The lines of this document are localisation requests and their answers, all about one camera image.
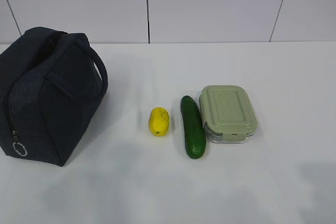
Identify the yellow toy corn piece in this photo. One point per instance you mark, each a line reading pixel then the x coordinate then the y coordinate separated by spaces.
pixel 159 121

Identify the green cucumber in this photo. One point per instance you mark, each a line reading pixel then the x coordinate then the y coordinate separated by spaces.
pixel 194 134

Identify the green lidded glass container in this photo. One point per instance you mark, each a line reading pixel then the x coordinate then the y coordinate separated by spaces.
pixel 227 114

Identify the dark navy fabric lunch bag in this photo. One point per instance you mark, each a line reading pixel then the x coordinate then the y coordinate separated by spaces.
pixel 52 83

